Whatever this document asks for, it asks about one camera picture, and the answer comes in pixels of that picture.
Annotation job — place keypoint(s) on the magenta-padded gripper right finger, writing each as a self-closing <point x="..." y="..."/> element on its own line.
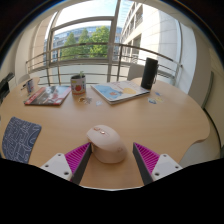
<point x="165" y="165"/>

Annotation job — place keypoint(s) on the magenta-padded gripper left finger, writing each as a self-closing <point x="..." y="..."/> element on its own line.
<point x="58" y="165"/>

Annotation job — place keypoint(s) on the beige computer mouse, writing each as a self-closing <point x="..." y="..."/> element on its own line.
<point x="108" y="146"/>

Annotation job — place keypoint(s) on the blue patterned mouse pad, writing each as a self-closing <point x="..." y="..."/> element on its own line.
<point x="20" y="140"/>

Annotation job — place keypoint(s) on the blue sticker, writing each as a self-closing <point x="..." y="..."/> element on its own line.
<point x="152" y="101"/>

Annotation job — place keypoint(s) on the red and blue magazine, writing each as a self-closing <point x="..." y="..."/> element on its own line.
<point x="48" y="95"/>

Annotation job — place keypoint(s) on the light blue illustrated book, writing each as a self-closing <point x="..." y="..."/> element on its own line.
<point x="118" y="91"/>

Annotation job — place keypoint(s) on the black cylindrical bottle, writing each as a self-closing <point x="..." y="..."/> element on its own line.
<point x="149" y="73"/>

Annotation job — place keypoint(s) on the white chair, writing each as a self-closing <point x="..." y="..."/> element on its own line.
<point x="135" y="71"/>

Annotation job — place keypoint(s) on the metal balcony railing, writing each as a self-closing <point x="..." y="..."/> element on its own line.
<point x="83" y="45"/>

